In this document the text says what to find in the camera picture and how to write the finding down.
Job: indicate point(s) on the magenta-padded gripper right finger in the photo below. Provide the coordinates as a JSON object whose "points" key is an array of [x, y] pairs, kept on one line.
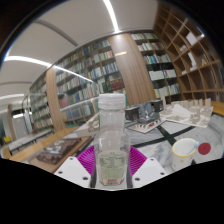
{"points": [[148, 170]]}

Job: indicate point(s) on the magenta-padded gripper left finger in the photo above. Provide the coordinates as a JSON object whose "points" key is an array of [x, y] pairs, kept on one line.
{"points": [[75, 170]]}

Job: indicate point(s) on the clear plastic drink bottle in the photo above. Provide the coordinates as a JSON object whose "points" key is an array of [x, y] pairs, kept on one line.
{"points": [[111, 146]]}

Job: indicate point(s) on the dark model on wooden board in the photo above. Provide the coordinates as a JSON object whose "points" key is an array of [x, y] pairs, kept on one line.
{"points": [[58, 150]]}

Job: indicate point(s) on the white mug with yellow rim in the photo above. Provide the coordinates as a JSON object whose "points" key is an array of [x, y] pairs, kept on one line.
{"points": [[181, 160]]}

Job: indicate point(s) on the white stepped architecture model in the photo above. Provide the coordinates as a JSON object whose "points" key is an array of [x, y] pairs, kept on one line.
{"points": [[92, 125]]}

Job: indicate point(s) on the pale blue spoon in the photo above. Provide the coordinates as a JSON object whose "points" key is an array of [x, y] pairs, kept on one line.
{"points": [[195, 145]]}

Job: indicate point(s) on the dark grey building model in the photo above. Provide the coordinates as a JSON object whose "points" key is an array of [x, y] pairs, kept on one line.
{"points": [[143, 115]]}

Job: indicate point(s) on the flat round red coaster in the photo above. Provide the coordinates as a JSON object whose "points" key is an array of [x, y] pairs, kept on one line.
{"points": [[205, 148]]}

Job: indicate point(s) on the white city block model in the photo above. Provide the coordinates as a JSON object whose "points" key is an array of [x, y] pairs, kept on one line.
{"points": [[186, 113]]}

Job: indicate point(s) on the dim side bookshelf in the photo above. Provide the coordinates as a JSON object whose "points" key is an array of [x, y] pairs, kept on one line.
{"points": [[41, 106]]}

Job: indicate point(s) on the wooden cubby shelf unit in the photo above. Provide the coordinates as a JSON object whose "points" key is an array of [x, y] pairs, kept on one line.
{"points": [[196, 73]]}

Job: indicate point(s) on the wide wall bookshelf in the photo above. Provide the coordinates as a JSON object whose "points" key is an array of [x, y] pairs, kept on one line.
{"points": [[86, 76]]}

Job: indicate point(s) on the narrow wall bookshelf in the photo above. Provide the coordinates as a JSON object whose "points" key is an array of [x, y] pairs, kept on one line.
{"points": [[160, 66]]}

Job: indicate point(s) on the small brass wall sign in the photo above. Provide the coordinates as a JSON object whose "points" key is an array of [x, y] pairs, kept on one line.
{"points": [[120, 53]]}

